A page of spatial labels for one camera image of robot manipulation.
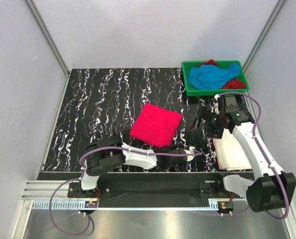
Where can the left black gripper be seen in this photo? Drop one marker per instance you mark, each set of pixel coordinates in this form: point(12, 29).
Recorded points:
point(162, 149)

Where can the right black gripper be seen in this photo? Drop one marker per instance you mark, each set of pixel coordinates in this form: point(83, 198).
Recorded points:
point(206, 114)

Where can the pink t shirt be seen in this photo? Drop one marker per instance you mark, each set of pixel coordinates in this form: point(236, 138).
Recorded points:
point(156, 126)

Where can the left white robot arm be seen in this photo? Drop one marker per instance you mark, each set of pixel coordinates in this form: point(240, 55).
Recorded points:
point(105, 155)

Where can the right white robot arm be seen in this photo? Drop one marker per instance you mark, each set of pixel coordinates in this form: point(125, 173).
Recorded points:
point(272, 188)

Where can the folded white t shirt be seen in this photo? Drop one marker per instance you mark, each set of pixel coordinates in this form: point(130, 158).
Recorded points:
point(230, 155)

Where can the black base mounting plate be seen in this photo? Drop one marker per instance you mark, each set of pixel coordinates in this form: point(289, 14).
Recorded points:
point(211, 180)

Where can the dark red t shirt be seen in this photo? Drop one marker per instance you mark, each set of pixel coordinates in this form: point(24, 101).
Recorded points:
point(235, 84)

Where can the blue t shirt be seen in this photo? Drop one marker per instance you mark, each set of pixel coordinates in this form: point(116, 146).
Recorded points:
point(194, 77)

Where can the black marble pattern mat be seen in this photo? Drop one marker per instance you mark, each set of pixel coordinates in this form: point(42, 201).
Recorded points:
point(99, 103)

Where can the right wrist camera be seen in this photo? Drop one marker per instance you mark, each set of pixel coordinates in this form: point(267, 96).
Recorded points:
point(215, 99)

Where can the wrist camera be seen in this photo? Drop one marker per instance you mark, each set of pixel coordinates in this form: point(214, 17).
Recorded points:
point(215, 99)
point(190, 153)

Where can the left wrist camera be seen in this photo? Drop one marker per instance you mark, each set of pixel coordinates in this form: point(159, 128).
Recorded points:
point(190, 153)

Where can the aluminium front rail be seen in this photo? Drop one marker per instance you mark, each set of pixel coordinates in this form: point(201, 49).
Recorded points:
point(33, 190)

